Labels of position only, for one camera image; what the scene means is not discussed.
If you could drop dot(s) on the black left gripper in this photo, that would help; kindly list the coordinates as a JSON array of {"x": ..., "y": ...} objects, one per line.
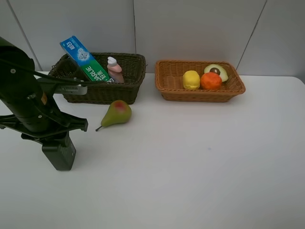
[{"x": 35, "y": 114}]

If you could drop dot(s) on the dark green pump bottle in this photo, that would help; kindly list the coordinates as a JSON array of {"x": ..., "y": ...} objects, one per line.
[{"x": 60, "y": 152}]

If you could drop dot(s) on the translucent pink plastic cup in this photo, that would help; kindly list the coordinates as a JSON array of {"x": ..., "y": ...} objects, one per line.
[{"x": 67, "y": 69}]

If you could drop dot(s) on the green red pear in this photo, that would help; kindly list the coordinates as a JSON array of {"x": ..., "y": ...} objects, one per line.
[{"x": 119, "y": 112}]

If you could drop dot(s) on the blue green toothpaste box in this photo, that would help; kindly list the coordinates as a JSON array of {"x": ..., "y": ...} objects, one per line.
[{"x": 85, "y": 60}]

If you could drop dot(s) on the pink bottle white cap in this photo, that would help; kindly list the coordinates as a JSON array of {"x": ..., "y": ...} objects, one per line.
[{"x": 115, "y": 70}]

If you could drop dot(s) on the yellow lemon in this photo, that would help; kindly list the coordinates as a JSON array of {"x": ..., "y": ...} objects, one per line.
[{"x": 191, "y": 80}]

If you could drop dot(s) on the orange tangerine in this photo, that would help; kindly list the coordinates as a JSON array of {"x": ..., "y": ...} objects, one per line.
[{"x": 211, "y": 81}]

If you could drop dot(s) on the halved avocado with pit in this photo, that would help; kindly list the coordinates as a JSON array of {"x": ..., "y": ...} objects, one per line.
[{"x": 217, "y": 69}]

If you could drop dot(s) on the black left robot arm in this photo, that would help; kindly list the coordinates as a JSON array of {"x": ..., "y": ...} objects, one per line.
[{"x": 15, "y": 62}]

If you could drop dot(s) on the dark brown wicker basket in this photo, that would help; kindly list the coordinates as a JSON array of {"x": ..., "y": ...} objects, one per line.
[{"x": 133, "y": 71}]

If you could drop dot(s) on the orange wicker basket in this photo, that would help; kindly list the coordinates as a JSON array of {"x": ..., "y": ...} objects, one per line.
[{"x": 169, "y": 82}]

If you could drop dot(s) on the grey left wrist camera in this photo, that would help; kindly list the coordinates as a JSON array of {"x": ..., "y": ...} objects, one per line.
[{"x": 72, "y": 87}]

